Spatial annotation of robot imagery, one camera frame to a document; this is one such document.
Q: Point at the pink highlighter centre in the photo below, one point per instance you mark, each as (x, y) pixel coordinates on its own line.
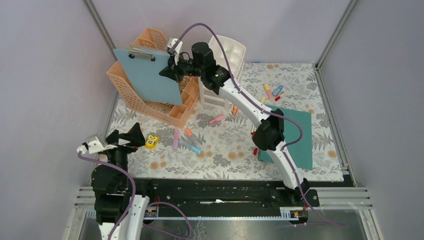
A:
(217, 119)

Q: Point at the orange cap grey marker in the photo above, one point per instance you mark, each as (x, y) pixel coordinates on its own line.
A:
(192, 137)

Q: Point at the right aluminium frame post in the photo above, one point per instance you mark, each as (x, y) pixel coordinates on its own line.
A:
(334, 36)

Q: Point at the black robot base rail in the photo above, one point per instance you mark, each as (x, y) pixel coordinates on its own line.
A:
(223, 198)

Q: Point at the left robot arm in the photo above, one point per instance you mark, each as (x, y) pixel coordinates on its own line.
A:
(119, 212)

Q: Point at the yellow pink highlighter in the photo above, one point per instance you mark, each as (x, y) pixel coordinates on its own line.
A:
(268, 92)

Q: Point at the yellow owl eraser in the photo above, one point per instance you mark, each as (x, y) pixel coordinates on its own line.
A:
(151, 141)

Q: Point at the pink highlighter lower left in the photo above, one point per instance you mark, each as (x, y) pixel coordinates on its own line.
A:
(176, 137)

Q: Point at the white plastic drawer unit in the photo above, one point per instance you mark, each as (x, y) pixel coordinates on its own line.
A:
(228, 53)

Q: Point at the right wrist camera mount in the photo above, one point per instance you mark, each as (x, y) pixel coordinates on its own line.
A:
(174, 48)

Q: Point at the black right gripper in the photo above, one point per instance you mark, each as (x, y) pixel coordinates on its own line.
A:
(172, 70)

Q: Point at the light blue highlighter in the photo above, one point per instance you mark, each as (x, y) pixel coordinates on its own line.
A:
(190, 147)

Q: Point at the floral patterned table mat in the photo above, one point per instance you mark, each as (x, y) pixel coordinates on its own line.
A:
(226, 146)

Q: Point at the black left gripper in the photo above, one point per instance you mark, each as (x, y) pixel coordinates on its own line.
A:
(136, 137)

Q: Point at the orange plastic file organizer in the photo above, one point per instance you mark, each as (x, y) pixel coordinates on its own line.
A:
(175, 115)

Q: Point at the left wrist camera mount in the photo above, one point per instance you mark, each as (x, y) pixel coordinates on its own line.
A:
(95, 144)

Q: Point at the light blue clipboard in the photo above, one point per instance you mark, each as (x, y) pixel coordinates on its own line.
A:
(142, 66)

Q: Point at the orange highlighter centre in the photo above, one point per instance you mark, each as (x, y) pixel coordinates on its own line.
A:
(234, 110)

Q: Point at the aluminium frame post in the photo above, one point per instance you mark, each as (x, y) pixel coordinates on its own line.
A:
(100, 26)
(334, 36)

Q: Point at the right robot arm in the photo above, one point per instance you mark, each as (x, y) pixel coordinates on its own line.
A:
(269, 123)

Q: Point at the left aluminium frame post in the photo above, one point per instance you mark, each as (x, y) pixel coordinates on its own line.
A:
(100, 26)

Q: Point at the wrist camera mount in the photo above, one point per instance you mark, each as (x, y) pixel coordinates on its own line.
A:
(95, 144)
(174, 48)

